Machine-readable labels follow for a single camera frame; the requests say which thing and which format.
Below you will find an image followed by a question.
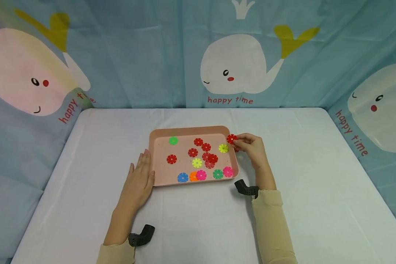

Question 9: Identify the person's right hand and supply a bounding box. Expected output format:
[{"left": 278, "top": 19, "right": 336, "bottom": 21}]
[{"left": 233, "top": 133, "right": 268, "bottom": 171}]

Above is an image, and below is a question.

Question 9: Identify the person's left hand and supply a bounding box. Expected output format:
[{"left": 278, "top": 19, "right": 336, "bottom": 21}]
[{"left": 117, "top": 148, "right": 156, "bottom": 215}]

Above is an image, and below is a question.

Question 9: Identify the person's left forearm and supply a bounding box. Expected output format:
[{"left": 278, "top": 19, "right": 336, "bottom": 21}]
[{"left": 96, "top": 207, "right": 140, "bottom": 264}]

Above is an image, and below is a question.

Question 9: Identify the person's right forearm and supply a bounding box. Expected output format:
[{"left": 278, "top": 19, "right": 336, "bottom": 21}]
[{"left": 251, "top": 167, "right": 298, "bottom": 264}]

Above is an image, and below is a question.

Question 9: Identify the pink rectangular plastic tray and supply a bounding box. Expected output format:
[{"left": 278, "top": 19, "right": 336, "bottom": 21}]
[{"left": 148, "top": 126, "right": 240, "bottom": 187}]

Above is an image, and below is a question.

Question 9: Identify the group of colourful snowflake discs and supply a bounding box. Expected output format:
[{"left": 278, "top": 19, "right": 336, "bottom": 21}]
[{"left": 166, "top": 136, "right": 234, "bottom": 183}]

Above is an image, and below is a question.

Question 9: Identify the black wrist band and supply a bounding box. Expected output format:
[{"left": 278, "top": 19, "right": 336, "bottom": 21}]
[
  {"left": 128, "top": 224, "right": 155, "bottom": 247},
  {"left": 234, "top": 179, "right": 260, "bottom": 200}
]

